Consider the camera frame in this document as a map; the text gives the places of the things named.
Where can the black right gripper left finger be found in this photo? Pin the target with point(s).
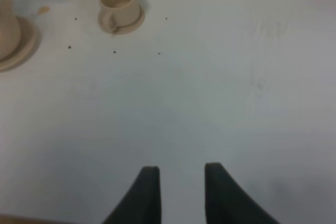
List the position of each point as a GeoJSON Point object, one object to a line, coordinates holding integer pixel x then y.
{"type": "Point", "coordinates": [142, 202]}

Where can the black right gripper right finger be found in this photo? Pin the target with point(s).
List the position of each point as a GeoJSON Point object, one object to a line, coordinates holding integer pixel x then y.
{"type": "Point", "coordinates": [227, 202]}

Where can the beige teapot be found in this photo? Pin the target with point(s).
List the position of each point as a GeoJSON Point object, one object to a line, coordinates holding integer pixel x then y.
{"type": "Point", "coordinates": [10, 29]}

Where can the beige teapot saucer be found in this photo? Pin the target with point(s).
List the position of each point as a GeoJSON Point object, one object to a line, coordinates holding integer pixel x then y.
{"type": "Point", "coordinates": [28, 45]}

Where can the beige near cup saucer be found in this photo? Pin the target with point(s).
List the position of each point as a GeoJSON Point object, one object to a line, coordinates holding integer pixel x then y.
{"type": "Point", "coordinates": [111, 22]}

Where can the beige near teacup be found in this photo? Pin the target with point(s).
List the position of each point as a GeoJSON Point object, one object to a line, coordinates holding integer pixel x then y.
{"type": "Point", "coordinates": [120, 6]}

